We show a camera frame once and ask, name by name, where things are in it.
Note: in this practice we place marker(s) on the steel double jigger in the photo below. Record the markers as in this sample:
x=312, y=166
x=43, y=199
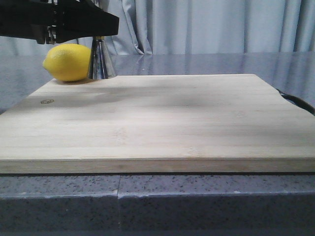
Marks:
x=100, y=66

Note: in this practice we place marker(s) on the yellow lemon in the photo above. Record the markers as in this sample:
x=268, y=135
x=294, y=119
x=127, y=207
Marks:
x=68, y=62

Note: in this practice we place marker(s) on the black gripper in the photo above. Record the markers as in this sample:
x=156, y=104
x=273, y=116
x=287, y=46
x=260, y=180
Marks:
x=34, y=19

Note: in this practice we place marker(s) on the wooden cutting board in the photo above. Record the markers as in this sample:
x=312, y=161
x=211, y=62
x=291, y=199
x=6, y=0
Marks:
x=151, y=124

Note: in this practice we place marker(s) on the grey curtain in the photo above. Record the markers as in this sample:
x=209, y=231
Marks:
x=163, y=27

